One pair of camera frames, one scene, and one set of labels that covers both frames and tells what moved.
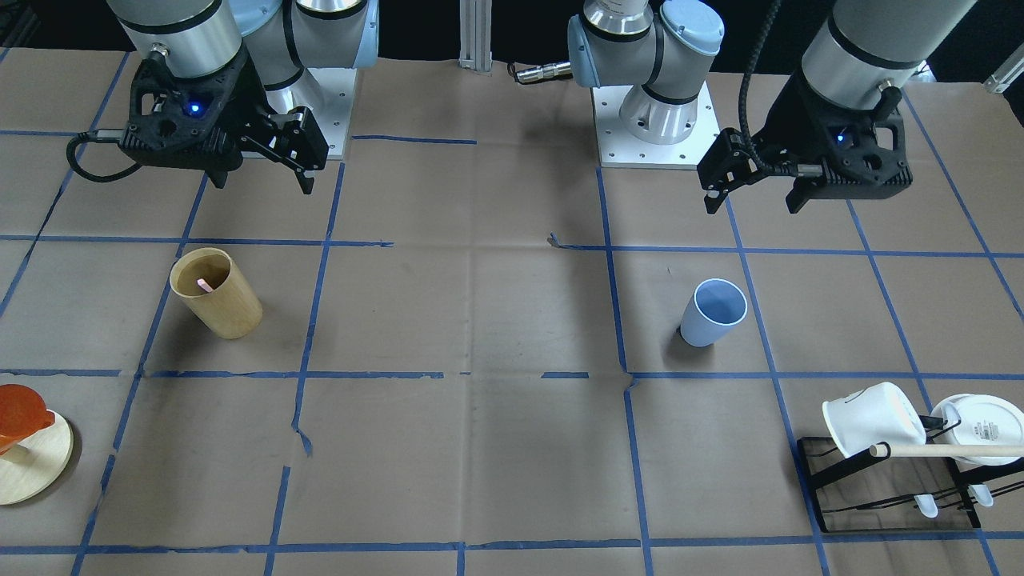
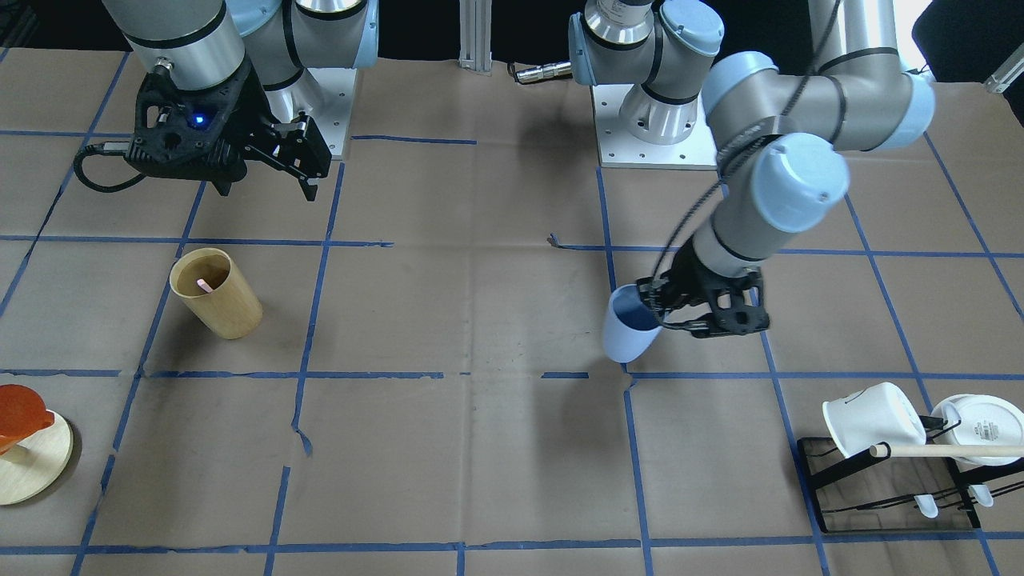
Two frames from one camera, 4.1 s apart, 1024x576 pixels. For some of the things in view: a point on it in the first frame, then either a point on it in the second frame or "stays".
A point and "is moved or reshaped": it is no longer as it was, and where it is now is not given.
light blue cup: [717, 306] is moved or reshaped
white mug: [882, 413] stays
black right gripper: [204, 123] stays
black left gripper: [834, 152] to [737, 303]
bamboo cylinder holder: [232, 309] stays
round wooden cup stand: [31, 467] stays
